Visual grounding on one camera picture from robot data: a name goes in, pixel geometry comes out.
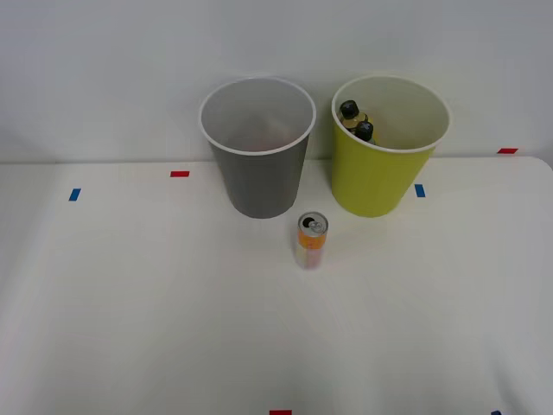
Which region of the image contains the small bottle black cap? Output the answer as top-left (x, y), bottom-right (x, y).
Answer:
top-left (338, 99), bottom-right (371, 132)
top-left (353, 120), bottom-right (378, 146)

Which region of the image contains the orange and white drink can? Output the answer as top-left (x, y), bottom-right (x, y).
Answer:
top-left (296, 211), bottom-right (330, 271)

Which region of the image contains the yellow-green plastic waste bin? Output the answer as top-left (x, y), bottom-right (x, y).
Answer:
top-left (331, 74), bottom-right (452, 219)

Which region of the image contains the grey plastic waste bin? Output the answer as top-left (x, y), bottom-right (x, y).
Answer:
top-left (198, 76), bottom-right (318, 220)

